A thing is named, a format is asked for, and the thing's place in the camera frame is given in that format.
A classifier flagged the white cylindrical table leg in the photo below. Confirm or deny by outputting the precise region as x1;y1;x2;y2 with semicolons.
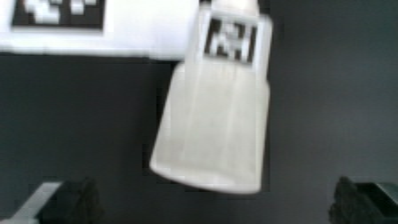
149;0;273;194

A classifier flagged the white marker sheet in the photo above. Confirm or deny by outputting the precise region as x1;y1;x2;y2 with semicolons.
0;0;198;60

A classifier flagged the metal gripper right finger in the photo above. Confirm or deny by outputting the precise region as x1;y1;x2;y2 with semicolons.
328;177;398;224

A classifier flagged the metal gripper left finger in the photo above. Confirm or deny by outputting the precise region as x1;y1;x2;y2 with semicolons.
5;178;102;224

